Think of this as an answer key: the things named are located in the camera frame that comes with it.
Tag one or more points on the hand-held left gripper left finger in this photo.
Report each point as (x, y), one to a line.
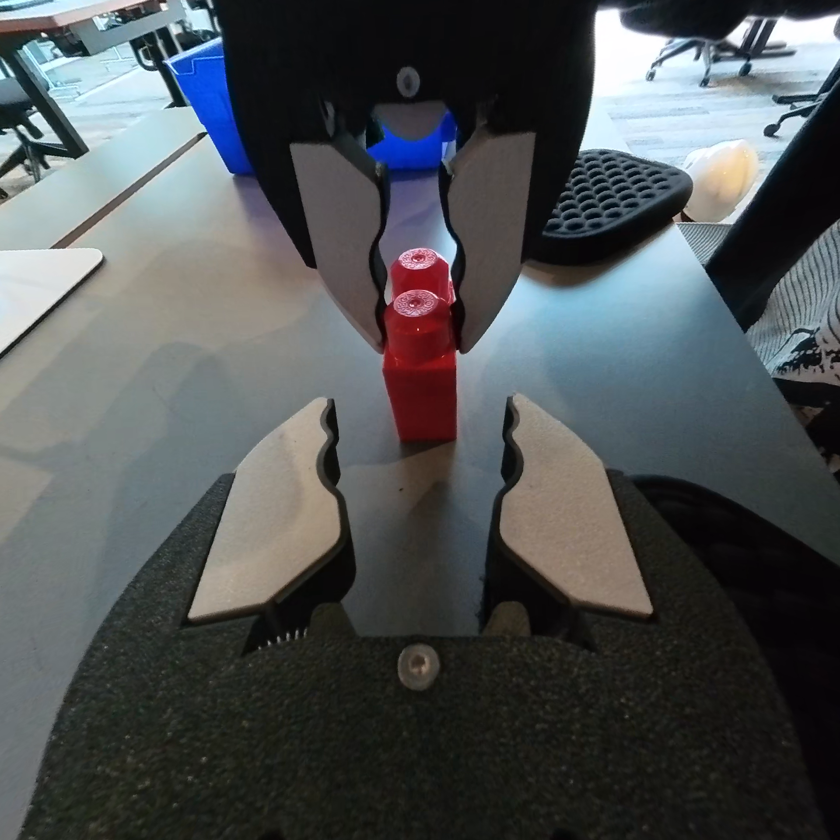
(269, 538)

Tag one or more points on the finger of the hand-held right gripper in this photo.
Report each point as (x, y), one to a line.
(344, 236)
(496, 223)

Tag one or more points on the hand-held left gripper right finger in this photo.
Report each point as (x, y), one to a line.
(571, 532)

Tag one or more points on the blue plastic bin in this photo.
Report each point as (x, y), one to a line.
(217, 112)

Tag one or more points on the red mega block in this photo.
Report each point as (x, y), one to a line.
(420, 394)

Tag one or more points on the black perforated rubber pad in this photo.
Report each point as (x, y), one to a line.
(617, 204)

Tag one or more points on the person's printed top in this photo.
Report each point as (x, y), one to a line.
(807, 355)

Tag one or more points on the black office chair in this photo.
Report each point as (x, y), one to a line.
(715, 24)

